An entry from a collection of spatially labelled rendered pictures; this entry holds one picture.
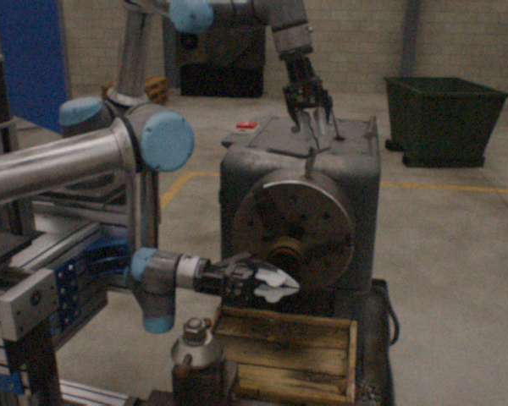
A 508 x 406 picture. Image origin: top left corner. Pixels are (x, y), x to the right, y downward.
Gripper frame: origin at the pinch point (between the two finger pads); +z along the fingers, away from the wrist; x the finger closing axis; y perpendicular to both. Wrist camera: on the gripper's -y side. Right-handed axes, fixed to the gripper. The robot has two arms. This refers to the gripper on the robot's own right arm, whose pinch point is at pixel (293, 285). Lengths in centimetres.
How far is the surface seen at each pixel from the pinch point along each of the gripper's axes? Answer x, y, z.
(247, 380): -20.1, 8.3, -6.7
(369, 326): -50, -74, 21
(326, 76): -47, -1014, -96
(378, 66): -18, -1021, 6
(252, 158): 16.3, -39.2, -19.6
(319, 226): 5.5, -22.8, 2.3
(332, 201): 12.4, -22.6, 4.7
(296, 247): 3.6, -12.1, -1.5
